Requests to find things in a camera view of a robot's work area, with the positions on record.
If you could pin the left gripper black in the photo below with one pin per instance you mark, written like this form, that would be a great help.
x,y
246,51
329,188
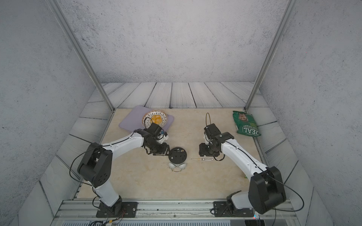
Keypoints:
x,y
164,151

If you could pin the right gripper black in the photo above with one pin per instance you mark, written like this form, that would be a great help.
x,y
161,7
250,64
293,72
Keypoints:
x,y
202,151

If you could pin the small screwdriver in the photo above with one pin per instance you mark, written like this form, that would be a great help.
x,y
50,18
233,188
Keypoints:
x,y
203,159

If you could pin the black round alarm clock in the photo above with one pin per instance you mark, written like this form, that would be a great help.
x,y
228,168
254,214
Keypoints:
x,y
177,159

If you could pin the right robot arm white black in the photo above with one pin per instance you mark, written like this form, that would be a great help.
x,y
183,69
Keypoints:
x,y
266,190

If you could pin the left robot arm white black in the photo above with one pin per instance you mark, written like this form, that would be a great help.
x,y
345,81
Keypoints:
x,y
96,164

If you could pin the yellow fruit in bowl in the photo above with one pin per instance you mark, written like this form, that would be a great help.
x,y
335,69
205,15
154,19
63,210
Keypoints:
x,y
157,119

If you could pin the patterned bowl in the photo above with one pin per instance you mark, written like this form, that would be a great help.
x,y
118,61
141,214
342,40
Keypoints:
x,y
146,121

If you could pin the purple mat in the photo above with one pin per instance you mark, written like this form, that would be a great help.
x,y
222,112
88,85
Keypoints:
x,y
136,118

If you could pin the green snack bag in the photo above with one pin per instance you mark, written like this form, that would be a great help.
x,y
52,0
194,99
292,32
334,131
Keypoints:
x,y
245,124

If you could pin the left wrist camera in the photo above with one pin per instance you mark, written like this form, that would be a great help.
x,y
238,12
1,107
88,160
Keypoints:
x,y
156,130

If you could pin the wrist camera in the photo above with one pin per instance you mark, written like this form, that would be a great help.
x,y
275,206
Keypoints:
x,y
156,130
210,131

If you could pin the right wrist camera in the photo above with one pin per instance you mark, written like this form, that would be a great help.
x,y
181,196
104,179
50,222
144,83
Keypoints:
x,y
210,131

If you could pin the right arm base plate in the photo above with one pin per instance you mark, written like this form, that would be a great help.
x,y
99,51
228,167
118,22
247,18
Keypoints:
x,y
225,209

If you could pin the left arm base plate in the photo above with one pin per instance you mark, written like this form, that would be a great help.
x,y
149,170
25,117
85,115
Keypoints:
x,y
118,210

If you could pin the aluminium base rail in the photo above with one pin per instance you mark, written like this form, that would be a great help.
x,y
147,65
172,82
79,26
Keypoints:
x,y
169,212

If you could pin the aluminium corner post right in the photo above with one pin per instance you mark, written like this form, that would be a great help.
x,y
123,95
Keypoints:
x,y
273,47

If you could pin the aluminium corner post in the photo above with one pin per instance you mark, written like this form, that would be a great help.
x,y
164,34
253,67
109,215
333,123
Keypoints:
x,y
61,19
273,47

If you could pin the aluminium corner post left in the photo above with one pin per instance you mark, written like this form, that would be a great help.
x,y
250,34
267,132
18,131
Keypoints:
x,y
61,19

